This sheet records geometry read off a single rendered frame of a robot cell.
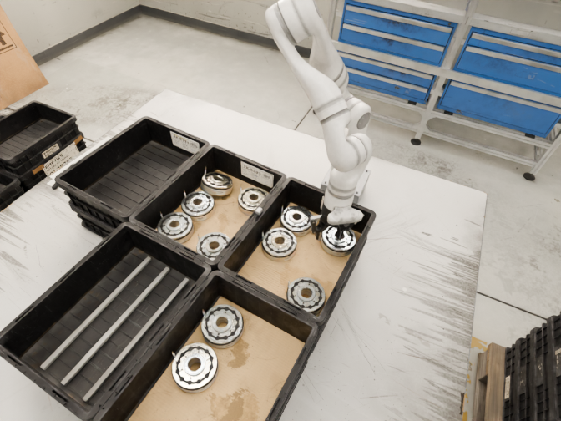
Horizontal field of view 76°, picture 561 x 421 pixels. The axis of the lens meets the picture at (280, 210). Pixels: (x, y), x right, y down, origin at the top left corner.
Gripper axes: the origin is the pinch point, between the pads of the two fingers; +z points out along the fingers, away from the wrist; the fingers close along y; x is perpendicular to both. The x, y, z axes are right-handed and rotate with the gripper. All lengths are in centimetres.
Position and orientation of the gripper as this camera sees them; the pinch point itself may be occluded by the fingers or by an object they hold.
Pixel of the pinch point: (329, 235)
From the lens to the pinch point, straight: 107.0
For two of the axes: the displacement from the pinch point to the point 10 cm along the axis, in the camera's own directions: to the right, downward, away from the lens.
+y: -9.8, 1.0, -1.7
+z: -0.6, 6.6, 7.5
